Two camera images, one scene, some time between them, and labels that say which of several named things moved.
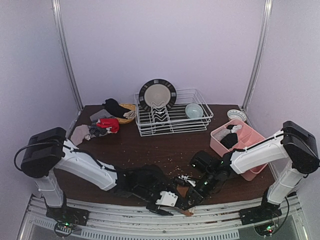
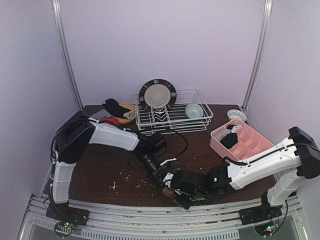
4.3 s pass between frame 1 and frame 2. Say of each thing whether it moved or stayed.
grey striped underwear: stayed
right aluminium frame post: stayed
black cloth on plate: stayed
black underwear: stayed
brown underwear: moved
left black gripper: moved
